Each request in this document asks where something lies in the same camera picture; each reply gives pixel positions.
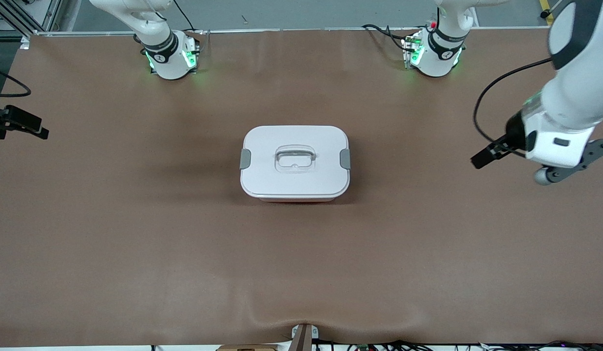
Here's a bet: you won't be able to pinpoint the white box lid grey clips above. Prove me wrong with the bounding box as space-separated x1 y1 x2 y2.
240 125 351 199

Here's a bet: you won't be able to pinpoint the pink plastic storage box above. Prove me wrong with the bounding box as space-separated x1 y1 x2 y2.
255 194 341 203

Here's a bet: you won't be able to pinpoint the brown table mat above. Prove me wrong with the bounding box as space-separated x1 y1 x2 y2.
0 27 603 348

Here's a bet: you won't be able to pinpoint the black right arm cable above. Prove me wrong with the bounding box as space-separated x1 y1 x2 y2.
0 66 32 98

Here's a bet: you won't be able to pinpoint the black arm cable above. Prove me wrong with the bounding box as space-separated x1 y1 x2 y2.
473 58 554 157
0 66 32 98

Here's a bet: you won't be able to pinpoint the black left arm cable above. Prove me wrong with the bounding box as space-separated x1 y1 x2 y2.
473 58 554 157

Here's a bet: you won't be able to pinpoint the aluminium frame struts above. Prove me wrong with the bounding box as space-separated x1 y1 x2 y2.
0 0 64 49

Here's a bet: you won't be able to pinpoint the black base cable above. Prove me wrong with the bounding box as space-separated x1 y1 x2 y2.
172 0 197 32
362 23 410 53

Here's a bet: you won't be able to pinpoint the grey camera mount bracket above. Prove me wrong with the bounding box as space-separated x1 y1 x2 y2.
291 324 320 351

